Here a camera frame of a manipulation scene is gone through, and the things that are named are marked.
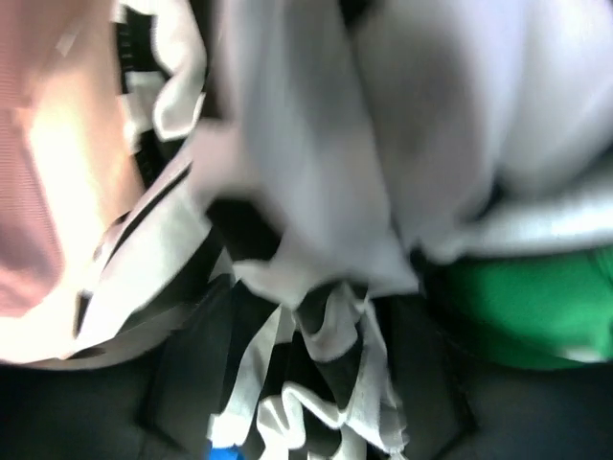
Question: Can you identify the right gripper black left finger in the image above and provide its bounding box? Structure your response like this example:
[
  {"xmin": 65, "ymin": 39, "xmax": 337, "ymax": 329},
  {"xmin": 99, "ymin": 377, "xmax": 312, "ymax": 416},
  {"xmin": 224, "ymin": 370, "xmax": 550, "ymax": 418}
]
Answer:
[{"xmin": 1, "ymin": 287, "xmax": 231, "ymax": 459}]

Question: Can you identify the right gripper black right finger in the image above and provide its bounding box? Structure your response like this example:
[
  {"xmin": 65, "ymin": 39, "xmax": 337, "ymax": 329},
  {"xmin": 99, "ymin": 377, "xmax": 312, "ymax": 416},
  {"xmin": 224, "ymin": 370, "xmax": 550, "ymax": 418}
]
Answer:
[{"xmin": 382, "ymin": 297, "xmax": 612, "ymax": 460}]

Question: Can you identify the blue tank top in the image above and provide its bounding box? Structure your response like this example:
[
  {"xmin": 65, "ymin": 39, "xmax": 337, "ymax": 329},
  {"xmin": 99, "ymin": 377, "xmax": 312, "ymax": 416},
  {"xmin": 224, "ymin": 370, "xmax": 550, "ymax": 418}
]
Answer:
[{"xmin": 208, "ymin": 446, "xmax": 244, "ymax": 460}]

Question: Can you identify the green tank top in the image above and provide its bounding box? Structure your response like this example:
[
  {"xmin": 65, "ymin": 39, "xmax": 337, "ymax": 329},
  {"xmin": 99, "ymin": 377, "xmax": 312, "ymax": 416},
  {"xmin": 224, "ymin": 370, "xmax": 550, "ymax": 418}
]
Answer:
[{"xmin": 425, "ymin": 246, "xmax": 612, "ymax": 369}]

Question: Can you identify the black white striped tank top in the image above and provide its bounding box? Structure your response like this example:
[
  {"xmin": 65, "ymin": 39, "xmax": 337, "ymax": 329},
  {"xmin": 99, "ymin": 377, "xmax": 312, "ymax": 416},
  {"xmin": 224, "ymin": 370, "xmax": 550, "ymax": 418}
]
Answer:
[{"xmin": 78, "ymin": 1, "xmax": 612, "ymax": 459}]

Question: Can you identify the translucent pink plastic basket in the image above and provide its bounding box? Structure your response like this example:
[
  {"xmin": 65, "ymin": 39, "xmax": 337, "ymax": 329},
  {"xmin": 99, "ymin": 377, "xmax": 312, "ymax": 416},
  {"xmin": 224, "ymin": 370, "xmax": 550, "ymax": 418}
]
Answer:
[{"xmin": 1, "ymin": 1, "xmax": 143, "ymax": 364}]

